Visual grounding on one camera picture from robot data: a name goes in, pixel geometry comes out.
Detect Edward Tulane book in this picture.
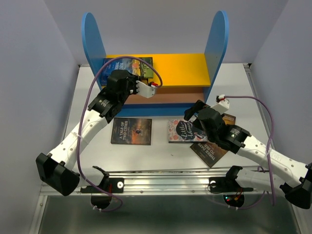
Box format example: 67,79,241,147
222,114,236,125

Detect Little Women book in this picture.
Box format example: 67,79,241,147
168,119,207,143

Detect Animal Farm book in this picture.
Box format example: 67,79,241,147
99,58,154,86

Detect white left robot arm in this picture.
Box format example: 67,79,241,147
36,70,139,196

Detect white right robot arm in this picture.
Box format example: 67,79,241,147
184,95,312,209

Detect Three Days to See book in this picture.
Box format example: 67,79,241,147
190,142,228,168

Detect blue and yellow bookshelf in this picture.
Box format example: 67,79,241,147
81,11,229,117

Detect A Tale of Two Cities book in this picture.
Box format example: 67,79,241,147
111,117,152,145

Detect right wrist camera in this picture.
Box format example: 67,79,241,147
211,95,230,115

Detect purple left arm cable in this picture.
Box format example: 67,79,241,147
77,58,164,213

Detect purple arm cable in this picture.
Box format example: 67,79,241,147
208,95,277,211
77,58,164,213

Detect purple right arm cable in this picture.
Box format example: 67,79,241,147
208,95,277,211

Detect aluminium mounting rail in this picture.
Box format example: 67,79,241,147
41,169,297,197

